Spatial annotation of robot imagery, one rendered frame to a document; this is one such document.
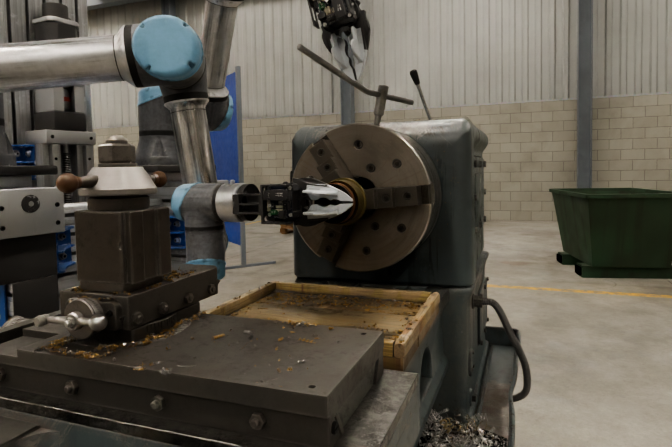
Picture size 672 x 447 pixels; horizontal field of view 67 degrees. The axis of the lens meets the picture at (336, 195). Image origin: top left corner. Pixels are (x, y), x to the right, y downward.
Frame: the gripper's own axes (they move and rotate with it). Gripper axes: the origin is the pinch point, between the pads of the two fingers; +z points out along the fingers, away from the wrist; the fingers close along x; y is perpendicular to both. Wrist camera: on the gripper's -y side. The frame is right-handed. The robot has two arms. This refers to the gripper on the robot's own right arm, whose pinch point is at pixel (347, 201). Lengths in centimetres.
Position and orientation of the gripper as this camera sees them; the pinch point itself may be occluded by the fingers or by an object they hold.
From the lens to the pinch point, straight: 91.0
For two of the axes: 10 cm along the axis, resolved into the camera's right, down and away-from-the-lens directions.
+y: -3.7, 0.6, -9.3
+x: -0.2, -10.0, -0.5
